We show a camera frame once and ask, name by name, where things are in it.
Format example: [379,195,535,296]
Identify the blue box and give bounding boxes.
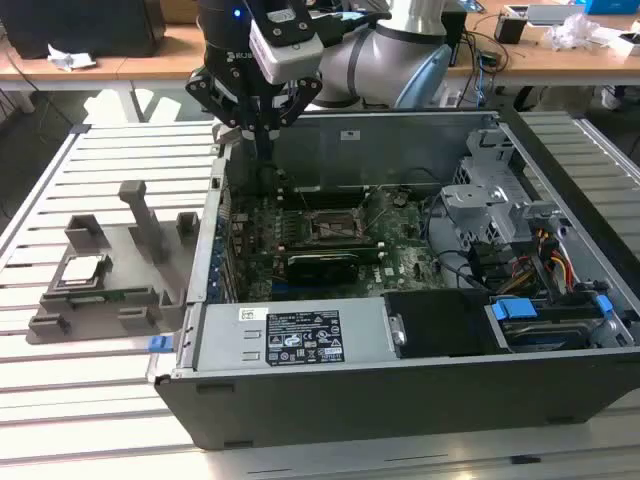
[585,0,640,16]

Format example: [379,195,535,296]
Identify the grey power supply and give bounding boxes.
[191,298,401,375]

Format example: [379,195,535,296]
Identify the silver drive cage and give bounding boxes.
[439,127,574,261]

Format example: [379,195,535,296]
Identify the grey case corner latch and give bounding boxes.
[211,121,251,147]

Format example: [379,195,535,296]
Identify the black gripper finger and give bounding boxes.
[264,77,323,166]
[184,69,266,166]

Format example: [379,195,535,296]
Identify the silver CPU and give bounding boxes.
[58,253,110,292]

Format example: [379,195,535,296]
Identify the red yellow wire bundle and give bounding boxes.
[504,227,576,296]

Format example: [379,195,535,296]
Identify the small black open box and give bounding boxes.
[494,13,529,45]

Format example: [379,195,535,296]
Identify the crumpled clear plastic bag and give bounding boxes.
[543,12,619,52]

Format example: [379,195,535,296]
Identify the crumpled white paper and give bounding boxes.
[47,43,97,72]

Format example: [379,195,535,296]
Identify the green motherboard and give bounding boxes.
[227,185,454,304]

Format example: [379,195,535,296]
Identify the CPU socket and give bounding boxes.
[309,208,371,247]

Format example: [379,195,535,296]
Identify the black and silver PC case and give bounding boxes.
[144,108,640,451]

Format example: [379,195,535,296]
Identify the grey parts rack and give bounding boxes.
[27,179,204,346]

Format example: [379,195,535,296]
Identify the black graphics card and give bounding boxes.
[284,249,361,290]

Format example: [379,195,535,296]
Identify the black wire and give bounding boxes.
[421,195,494,294]

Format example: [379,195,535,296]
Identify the hard disk in blue carrier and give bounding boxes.
[483,294,604,355]

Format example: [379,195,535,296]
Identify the brown cardboard box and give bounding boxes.
[162,0,200,25]

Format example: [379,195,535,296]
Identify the large black box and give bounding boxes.
[0,0,166,60]

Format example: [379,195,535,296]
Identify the white box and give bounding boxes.
[615,30,640,57]

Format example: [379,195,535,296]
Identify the grey laptop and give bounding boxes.
[527,3,587,25]

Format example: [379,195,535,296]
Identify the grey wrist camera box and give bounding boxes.
[248,0,325,85]

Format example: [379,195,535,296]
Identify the green RAM stick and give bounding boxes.
[67,289,126,304]

